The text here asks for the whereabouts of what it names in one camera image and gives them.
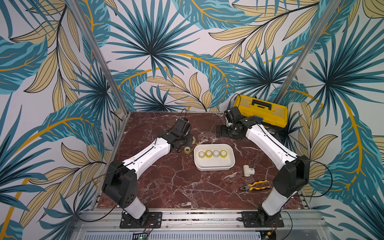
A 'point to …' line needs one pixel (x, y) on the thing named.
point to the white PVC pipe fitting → (248, 171)
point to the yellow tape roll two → (208, 153)
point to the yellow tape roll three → (187, 150)
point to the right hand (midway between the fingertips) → (224, 133)
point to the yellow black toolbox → (275, 117)
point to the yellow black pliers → (249, 187)
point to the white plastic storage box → (214, 164)
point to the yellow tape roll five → (201, 154)
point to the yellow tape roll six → (223, 154)
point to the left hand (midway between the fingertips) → (189, 140)
